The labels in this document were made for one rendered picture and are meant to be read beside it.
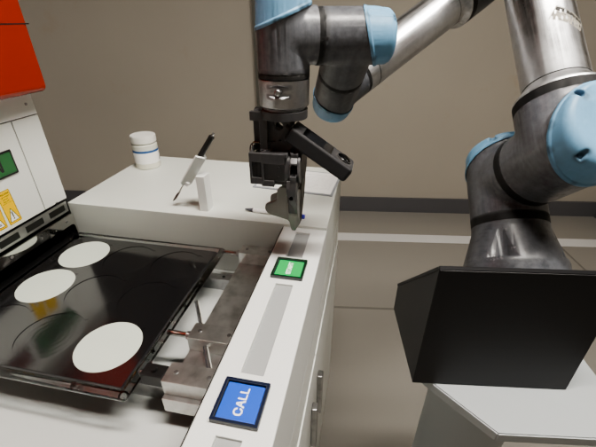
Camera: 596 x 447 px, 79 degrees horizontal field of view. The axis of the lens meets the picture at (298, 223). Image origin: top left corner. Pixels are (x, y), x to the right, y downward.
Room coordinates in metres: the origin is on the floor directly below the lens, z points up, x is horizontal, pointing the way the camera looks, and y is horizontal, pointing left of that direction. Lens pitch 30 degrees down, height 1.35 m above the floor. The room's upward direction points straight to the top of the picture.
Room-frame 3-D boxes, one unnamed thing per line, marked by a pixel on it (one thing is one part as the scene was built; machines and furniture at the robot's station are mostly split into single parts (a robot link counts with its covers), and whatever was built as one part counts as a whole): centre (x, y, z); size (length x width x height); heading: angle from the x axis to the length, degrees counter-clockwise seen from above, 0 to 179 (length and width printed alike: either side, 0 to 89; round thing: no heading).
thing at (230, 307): (0.49, 0.12, 0.87); 0.36 x 0.08 x 0.03; 169
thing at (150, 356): (0.49, 0.20, 0.90); 0.38 x 0.01 x 0.01; 169
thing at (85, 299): (0.53, 0.38, 0.90); 0.34 x 0.34 x 0.01; 79
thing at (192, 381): (0.34, 0.15, 0.89); 0.08 x 0.03 x 0.03; 79
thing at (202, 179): (0.74, 0.23, 1.03); 0.06 x 0.04 x 0.13; 79
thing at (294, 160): (0.57, 0.03, 1.17); 0.09 x 0.08 x 0.12; 79
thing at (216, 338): (0.42, 0.13, 0.89); 0.08 x 0.03 x 0.03; 79
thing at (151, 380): (0.35, 0.21, 0.90); 0.04 x 0.02 x 0.03; 79
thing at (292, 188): (0.54, 0.01, 1.11); 0.05 x 0.02 x 0.09; 169
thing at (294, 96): (0.56, 0.02, 1.25); 0.08 x 0.08 x 0.05
